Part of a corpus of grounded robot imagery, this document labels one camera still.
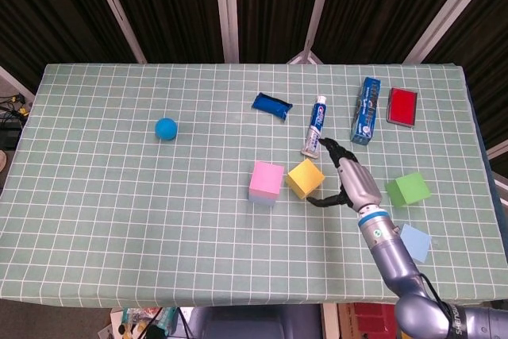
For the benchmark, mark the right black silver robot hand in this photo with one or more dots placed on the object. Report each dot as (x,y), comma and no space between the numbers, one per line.
(359,186)

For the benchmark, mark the green cube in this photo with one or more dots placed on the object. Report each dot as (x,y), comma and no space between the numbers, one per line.
(409,190)

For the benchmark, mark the yellow cube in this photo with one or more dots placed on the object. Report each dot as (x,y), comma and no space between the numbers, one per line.
(305,178)

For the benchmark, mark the light blue cube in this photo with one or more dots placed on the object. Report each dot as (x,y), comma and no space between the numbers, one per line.
(262,199)
(416,243)

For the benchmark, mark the pink cube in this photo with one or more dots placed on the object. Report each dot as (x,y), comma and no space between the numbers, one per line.
(266,178)

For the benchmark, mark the blue toothpaste carton box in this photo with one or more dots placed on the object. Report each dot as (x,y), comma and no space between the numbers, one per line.
(366,112)

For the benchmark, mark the white blue toothpaste tube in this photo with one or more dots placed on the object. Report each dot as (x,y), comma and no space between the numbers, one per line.
(315,126)

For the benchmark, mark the red flat box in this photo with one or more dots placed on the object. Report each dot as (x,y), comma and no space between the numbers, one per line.
(402,106)

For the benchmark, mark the dark blue plastic pouch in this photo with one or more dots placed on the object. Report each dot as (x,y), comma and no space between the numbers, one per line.
(272,105)

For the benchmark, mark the red plastic crate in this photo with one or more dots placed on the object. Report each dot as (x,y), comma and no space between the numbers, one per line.
(375,317)

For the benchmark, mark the white table leg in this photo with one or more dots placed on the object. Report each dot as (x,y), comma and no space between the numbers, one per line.
(328,321)

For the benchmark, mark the grey-blue chair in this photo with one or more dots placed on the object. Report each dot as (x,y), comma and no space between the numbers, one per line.
(254,323)

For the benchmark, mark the blue ball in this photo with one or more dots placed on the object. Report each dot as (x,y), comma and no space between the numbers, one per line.
(166,129)

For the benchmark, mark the green checked tablecloth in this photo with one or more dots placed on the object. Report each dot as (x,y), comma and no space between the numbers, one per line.
(119,216)

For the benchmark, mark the teal patterned bag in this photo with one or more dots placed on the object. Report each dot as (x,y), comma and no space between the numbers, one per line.
(137,317)

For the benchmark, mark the black curtain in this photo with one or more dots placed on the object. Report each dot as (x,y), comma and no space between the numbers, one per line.
(174,5)

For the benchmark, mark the white metal frame post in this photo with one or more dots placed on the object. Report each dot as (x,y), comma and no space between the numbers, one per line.
(315,17)
(227,9)
(444,17)
(119,13)

